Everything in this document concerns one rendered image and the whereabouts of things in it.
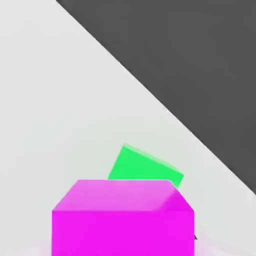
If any small green cube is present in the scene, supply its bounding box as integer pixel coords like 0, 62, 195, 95
107, 142, 185, 190

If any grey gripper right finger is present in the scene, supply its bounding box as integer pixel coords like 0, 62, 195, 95
193, 233, 213, 256

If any small magenta cube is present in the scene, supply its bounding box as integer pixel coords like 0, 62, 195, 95
51, 179, 195, 256

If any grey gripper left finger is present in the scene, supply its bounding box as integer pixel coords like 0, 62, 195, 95
35, 240, 53, 256

